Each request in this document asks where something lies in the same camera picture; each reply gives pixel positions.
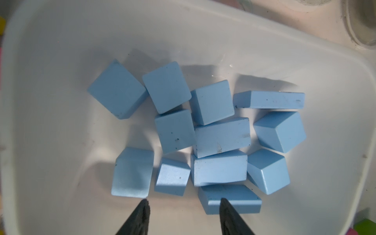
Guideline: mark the blue cube cluster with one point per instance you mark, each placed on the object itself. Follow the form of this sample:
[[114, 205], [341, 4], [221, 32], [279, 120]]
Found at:
[[167, 87]]

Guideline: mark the small magenta cube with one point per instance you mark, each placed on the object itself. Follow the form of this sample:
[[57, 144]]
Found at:
[[351, 231]]

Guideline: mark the blue long block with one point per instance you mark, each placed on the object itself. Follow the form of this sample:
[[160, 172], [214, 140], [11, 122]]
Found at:
[[222, 136], [244, 200], [227, 167]]

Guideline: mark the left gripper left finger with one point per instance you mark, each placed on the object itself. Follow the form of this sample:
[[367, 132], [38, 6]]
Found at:
[[138, 222]]

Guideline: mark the blue cube pair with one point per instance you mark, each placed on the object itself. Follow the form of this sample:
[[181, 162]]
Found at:
[[268, 171], [280, 131]]

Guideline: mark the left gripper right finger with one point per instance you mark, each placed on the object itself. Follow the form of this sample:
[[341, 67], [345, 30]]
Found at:
[[230, 220]]

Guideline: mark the white rectangular dish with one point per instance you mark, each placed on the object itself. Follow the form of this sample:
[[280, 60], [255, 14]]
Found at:
[[59, 145]]

